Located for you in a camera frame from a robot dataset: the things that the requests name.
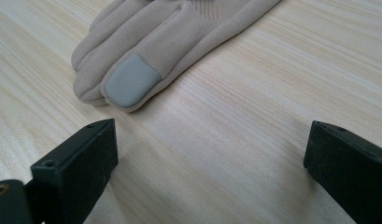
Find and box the beige glove with grey fingertip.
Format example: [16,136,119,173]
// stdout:
[70,0,282,114]

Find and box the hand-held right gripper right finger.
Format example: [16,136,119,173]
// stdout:
[303,120,382,224]

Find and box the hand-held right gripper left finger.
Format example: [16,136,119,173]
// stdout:
[24,118,120,224]

